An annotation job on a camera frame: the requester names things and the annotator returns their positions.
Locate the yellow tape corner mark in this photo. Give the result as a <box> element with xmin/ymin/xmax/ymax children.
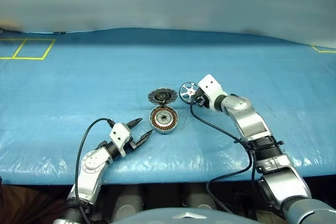
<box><xmin>311</xmin><ymin>45</ymin><xmax>336</xmax><ymax>54</ymax></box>

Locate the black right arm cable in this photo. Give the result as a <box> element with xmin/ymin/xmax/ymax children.
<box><xmin>189</xmin><ymin>97</ymin><xmax>259</xmax><ymax>215</ymax></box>

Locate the blue plastic table cover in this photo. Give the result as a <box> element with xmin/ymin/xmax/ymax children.
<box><xmin>0</xmin><ymin>27</ymin><xmax>336</xmax><ymax>185</ymax></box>

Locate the motor stator with copper windings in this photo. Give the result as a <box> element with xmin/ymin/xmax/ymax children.
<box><xmin>149</xmin><ymin>104</ymin><xmax>182</xmax><ymax>135</ymax></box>

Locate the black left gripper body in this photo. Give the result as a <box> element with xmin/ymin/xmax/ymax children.
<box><xmin>122</xmin><ymin>136</ymin><xmax>140</xmax><ymax>155</ymax></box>

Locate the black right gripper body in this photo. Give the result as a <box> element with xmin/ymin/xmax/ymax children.
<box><xmin>195</xmin><ymin>89</ymin><xmax>211</xmax><ymax>109</ymax></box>

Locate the silver finned rotor disc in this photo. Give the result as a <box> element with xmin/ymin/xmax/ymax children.
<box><xmin>147</xmin><ymin>87</ymin><xmax>173</xmax><ymax>107</ymax></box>

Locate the dark grey rounded shape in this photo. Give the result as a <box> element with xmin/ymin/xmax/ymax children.
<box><xmin>183</xmin><ymin>185</ymin><xmax>218</xmax><ymax>209</ymax></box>
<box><xmin>112</xmin><ymin>185</ymin><xmax>145</xmax><ymax>217</ymax></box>

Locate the black spoked wheel ring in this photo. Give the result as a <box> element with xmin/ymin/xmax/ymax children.
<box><xmin>179</xmin><ymin>81</ymin><xmax>200</xmax><ymax>104</ymax></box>

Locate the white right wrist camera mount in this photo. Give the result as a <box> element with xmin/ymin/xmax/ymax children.
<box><xmin>197</xmin><ymin>74</ymin><xmax>228</xmax><ymax>111</ymax></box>

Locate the grey robot torso with emblem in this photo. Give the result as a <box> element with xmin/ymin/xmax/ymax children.
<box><xmin>109</xmin><ymin>207</ymin><xmax>232</xmax><ymax>224</ymax></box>

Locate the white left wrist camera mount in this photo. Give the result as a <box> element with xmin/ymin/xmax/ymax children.
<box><xmin>109</xmin><ymin>123</ymin><xmax>132</xmax><ymax>157</ymax></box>

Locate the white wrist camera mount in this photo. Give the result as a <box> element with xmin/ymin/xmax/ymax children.
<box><xmin>197</xmin><ymin>74</ymin><xmax>228</xmax><ymax>111</ymax></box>
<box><xmin>109</xmin><ymin>123</ymin><xmax>132</xmax><ymax>157</ymax></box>

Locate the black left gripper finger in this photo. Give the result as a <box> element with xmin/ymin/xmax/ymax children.
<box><xmin>135</xmin><ymin>129</ymin><xmax>154</xmax><ymax>149</ymax></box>
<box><xmin>127</xmin><ymin>118</ymin><xmax>143</xmax><ymax>131</ymax></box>

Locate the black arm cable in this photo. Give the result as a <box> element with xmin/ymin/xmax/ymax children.
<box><xmin>74</xmin><ymin>118</ymin><xmax>116</xmax><ymax>224</ymax></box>
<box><xmin>189</xmin><ymin>97</ymin><xmax>259</xmax><ymax>215</ymax></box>

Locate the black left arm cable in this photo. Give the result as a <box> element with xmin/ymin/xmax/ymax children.
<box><xmin>74</xmin><ymin>118</ymin><xmax>116</xmax><ymax>224</ymax></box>

